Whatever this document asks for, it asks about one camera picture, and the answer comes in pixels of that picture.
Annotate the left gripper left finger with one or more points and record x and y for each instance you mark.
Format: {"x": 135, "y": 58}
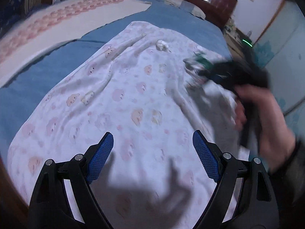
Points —
{"x": 49, "y": 206}

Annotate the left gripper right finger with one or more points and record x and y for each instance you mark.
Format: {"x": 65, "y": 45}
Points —
{"x": 256, "y": 205}

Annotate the green plastic wrapper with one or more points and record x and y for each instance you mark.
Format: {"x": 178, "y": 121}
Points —
{"x": 196, "y": 66}

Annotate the white tissue ball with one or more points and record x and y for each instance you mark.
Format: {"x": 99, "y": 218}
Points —
{"x": 162, "y": 46}

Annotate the person's right hand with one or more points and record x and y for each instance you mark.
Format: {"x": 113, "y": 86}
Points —
{"x": 277, "y": 141}

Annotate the cream drawer nightstand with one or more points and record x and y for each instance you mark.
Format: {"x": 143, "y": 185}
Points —
{"x": 233, "y": 42}

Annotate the blue floral sliding wardrobe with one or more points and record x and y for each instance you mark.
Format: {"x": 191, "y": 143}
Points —
{"x": 281, "y": 52}

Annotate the white blue flat pillow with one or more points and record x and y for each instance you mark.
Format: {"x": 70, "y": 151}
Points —
{"x": 186, "y": 6}

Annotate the white pink patterned blanket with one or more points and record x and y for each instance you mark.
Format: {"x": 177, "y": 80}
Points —
{"x": 142, "y": 96}

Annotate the blue bed sheet mattress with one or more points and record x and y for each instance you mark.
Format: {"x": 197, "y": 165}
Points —
{"x": 23, "y": 93}

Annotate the pink patterned folded quilt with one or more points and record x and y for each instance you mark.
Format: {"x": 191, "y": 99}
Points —
{"x": 58, "y": 24}

